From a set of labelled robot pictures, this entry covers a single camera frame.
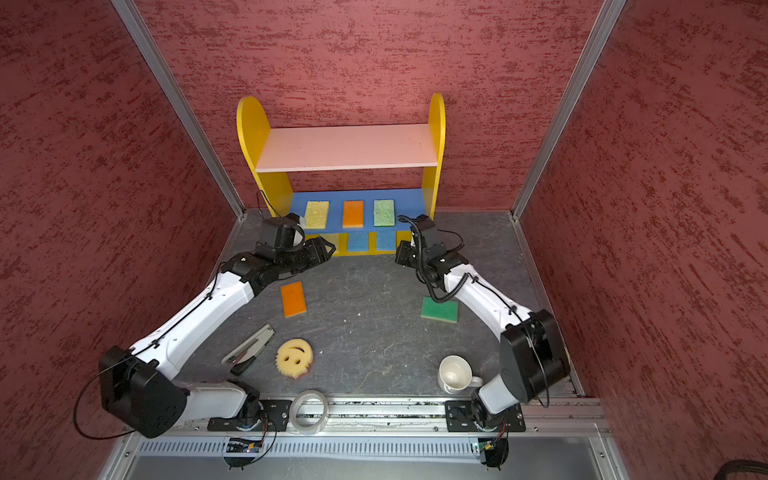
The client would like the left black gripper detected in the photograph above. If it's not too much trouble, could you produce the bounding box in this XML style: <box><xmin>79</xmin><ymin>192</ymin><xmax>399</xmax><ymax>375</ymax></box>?
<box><xmin>278</xmin><ymin>237</ymin><xmax>337</xmax><ymax>274</ymax></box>

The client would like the orange sponge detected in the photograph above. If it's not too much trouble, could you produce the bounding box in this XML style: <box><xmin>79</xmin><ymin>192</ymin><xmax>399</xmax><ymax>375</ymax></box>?
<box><xmin>280</xmin><ymin>282</ymin><xmax>307</xmax><ymax>318</ymax></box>
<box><xmin>342</xmin><ymin>200</ymin><xmax>365</xmax><ymax>229</ymax></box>

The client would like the light green sponge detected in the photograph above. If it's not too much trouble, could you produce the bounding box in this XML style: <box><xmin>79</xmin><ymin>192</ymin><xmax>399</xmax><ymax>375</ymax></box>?
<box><xmin>373</xmin><ymin>199</ymin><xmax>396</xmax><ymax>228</ymax></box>

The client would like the green scrub sponge dark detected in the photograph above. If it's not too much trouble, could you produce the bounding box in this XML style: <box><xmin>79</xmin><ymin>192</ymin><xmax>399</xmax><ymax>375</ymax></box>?
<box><xmin>420</xmin><ymin>297</ymin><xmax>459</xmax><ymax>324</ymax></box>

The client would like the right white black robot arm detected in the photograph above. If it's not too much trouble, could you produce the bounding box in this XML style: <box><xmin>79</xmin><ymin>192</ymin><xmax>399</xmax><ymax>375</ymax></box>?
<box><xmin>396</xmin><ymin>215</ymin><xmax>571</xmax><ymax>417</ymax></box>

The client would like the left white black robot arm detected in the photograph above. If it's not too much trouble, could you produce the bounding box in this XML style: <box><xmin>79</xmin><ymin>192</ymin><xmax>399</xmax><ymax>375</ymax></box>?
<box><xmin>94</xmin><ymin>214</ymin><xmax>336</xmax><ymax>438</ymax></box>

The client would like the yellow shelf unit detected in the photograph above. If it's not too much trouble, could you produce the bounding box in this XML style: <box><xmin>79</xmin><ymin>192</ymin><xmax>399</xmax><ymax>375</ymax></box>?
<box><xmin>237</xmin><ymin>93</ymin><xmax>447</xmax><ymax>256</ymax></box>

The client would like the blue lower shelf board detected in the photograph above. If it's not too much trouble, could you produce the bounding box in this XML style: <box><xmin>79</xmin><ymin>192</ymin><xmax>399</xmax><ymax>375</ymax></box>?
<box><xmin>289</xmin><ymin>188</ymin><xmax>431</xmax><ymax>234</ymax></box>

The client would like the pink upper shelf board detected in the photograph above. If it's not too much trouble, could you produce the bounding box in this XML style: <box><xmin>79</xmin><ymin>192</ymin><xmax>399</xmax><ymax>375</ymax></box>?
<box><xmin>256</xmin><ymin>124</ymin><xmax>445</xmax><ymax>173</ymax></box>

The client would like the yellow smiley face sponge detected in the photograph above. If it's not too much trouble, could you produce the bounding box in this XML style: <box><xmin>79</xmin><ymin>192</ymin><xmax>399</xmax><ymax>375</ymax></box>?
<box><xmin>275</xmin><ymin>338</ymin><xmax>314</xmax><ymax>379</ymax></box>

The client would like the white ceramic mug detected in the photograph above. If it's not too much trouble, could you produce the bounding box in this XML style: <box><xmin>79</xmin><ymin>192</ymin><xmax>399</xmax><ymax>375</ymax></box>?
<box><xmin>437</xmin><ymin>355</ymin><xmax>484</xmax><ymax>395</ymax></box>

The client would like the grey stapler on table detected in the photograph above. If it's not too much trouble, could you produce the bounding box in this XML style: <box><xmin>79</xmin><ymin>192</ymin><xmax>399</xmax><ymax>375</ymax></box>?
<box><xmin>221</xmin><ymin>324</ymin><xmax>275</xmax><ymax>376</ymax></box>

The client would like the clear tape roll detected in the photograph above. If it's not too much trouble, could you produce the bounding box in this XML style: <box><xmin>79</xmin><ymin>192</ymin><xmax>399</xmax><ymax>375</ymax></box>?
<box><xmin>289</xmin><ymin>390</ymin><xmax>330</xmax><ymax>436</ymax></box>

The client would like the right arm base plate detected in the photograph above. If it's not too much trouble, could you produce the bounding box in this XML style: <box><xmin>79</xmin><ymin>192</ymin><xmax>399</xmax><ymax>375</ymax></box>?
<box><xmin>444</xmin><ymin>400</ymin><xmax>526</xmax><ymax>434</ymax></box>

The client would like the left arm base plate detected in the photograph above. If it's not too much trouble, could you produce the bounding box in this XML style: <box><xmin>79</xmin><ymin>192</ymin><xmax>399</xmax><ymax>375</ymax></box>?
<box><xmin>207</xmin><ymin>399</ymin><xmax>292</xmax><ymax>434</ymax></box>

